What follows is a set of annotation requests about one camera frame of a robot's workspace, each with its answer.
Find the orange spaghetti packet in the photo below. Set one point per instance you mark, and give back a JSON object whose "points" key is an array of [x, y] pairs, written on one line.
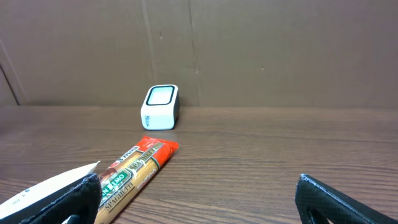
{"points": [[129, 174]]}

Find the white barcode scanner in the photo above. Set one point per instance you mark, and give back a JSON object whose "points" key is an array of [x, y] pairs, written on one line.
{"points": [[161, 106]]}

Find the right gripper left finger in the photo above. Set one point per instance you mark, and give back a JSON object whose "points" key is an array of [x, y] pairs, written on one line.
{"points": [[79, 204]]}

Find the white cream tube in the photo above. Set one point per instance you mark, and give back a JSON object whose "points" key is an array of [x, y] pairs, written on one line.
{"points": [[54, 185]]}

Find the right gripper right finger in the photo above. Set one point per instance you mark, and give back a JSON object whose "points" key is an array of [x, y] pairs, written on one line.
{"points": [[317, 202]]}

